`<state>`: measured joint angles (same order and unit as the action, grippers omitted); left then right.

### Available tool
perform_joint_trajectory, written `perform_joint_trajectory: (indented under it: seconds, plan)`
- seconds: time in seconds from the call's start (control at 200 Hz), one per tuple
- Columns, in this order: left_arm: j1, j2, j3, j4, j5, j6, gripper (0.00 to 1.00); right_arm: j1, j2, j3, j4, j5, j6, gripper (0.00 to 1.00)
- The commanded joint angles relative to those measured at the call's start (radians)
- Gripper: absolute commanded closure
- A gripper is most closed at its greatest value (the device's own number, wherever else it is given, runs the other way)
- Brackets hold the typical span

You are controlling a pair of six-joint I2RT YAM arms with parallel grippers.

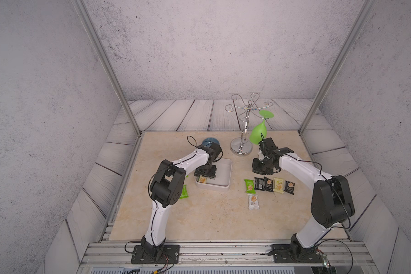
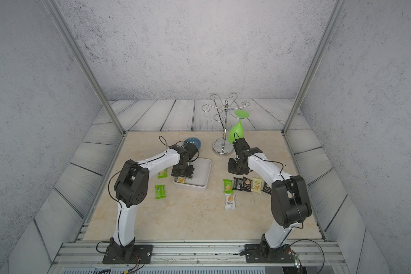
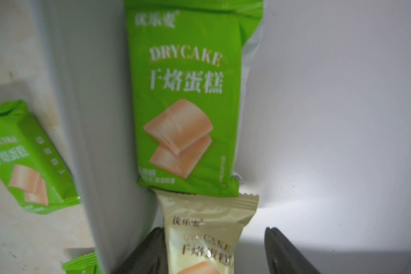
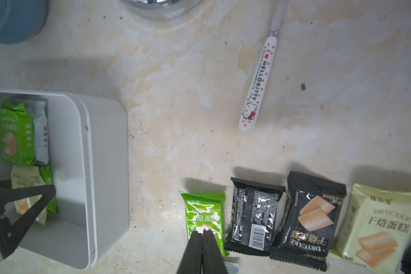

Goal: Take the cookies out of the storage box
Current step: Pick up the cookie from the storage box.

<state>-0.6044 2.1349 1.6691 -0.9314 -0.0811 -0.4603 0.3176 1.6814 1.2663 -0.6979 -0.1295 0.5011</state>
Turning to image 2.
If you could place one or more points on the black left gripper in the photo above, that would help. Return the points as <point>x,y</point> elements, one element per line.
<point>189,175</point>

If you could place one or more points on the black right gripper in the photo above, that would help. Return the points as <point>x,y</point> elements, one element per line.
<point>231,169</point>

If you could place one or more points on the black cookie packet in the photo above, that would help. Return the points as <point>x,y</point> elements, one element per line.
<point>266,188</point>
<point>237,184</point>
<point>247,184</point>

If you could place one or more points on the green cookie packet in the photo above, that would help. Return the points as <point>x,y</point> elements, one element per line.
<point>228,186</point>
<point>160,191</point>

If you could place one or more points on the pale yellow cookie packet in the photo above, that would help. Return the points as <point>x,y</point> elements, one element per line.
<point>256,185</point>

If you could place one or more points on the white plastic storage box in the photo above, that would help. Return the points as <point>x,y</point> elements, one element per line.
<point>200,179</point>

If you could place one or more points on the white cookie packet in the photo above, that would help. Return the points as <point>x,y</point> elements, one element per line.
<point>230,202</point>

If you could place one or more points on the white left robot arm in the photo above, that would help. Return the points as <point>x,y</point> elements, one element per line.
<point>131,188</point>

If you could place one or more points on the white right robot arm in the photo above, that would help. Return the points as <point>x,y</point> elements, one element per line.
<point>290,203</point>

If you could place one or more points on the blue ceramic bowl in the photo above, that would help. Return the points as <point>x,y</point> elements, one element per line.
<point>194,141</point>

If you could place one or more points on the chrome wine glass rack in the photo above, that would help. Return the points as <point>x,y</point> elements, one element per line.
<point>222,146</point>

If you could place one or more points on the green plastic wine glass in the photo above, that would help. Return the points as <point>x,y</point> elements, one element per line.
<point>237,131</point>

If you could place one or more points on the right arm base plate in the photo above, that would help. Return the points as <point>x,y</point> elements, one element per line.
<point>260,253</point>

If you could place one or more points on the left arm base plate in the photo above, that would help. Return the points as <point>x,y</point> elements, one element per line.
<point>137,254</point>

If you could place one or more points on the aluminium frame rail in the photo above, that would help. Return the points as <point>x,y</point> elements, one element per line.
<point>323,256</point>

